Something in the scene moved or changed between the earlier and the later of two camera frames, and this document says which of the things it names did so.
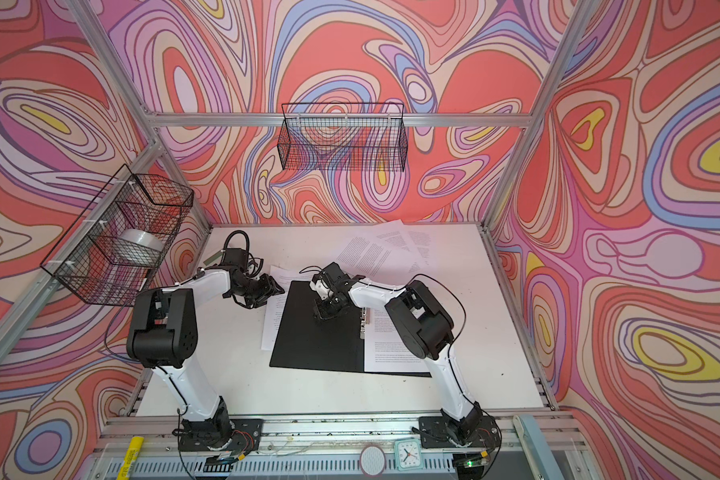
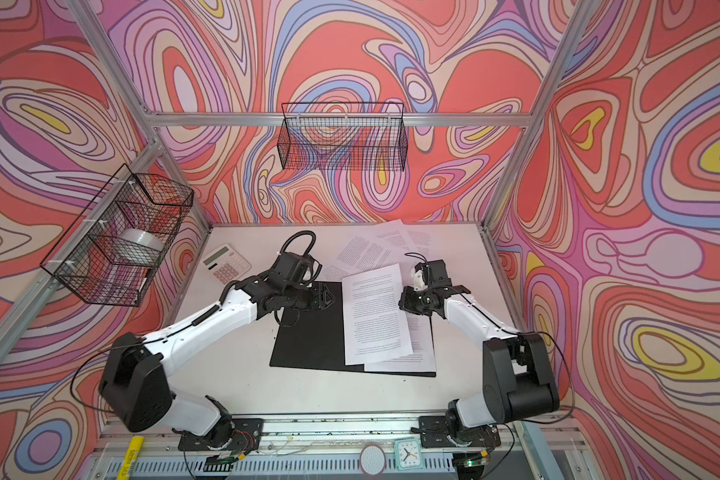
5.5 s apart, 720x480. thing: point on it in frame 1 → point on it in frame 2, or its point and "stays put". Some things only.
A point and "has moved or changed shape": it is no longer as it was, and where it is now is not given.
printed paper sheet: (284, 276) has moved or changed shape
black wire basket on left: (114, 249) stays put
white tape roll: (143, 238) stays put
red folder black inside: (336, 343) stays put
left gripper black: (268, 288) → (320, 296)
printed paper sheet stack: (390, 250) stays put
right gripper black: (320, 311) → (405, 302)
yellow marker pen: (134, 447) stays put
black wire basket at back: (343, 136) stays put
